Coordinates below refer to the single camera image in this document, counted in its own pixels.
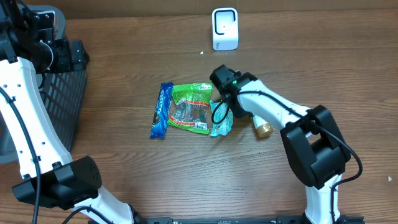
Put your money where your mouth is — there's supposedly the blue Oreo cookie pack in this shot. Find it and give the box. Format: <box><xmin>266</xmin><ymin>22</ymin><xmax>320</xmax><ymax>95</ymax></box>
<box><xmin>150</xmin><ymin>82</ymin><xmax>174</xmax><ymax>139</ymax></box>

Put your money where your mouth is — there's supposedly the green snack bag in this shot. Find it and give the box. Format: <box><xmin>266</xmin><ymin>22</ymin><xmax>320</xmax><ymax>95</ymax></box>
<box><xmin>167</xmin><ymin>83</ymin><xmax>213</xmax><ymax>134</ymax></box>

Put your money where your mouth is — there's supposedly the mint green wipes pack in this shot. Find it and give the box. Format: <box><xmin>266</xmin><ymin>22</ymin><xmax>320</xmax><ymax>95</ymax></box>
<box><xmin>210</xmin><ymin>100</ymin><xmax>233</xmax><ymax>138</ymax></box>

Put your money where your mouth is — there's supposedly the white bamboo print tube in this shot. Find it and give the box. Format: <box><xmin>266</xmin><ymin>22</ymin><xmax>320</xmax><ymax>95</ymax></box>
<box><xmin>252</xmin><ymin>115</ymin><xmax>274</xmax><ymax>139</ymax></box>

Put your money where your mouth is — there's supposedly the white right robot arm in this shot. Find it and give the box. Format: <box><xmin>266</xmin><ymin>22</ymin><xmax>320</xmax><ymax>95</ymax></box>
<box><xmin>210</xmin><ymin>65</ymin><xmax>351</xmax><ymax>223</ymax></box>

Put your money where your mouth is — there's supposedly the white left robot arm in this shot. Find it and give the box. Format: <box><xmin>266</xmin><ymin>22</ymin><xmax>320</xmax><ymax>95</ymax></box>
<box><xmin>1</xmin><ymin>0</ymin><xmax>142</xmax><ymax>223</ymax></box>

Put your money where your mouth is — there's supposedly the white barcode scanner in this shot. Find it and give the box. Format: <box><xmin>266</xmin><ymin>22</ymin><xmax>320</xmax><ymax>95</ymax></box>
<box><xmin>211</xmin><ymin>7</ymin><xmax>239</xmax><ymax>51</ymax></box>

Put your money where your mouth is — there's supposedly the dark grey plastic basket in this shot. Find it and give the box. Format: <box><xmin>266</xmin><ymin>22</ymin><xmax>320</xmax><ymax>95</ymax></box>
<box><xmin>19</xmin><ymin>5</ymin><xmax>87</xmax><ymax>152</ymax></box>

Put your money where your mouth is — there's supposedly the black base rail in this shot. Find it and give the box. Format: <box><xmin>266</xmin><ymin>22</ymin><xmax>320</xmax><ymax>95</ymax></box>
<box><xmin>88</xmin><ymin>215</ymin><xmax>366</xmax><ymax>224</ymax></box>

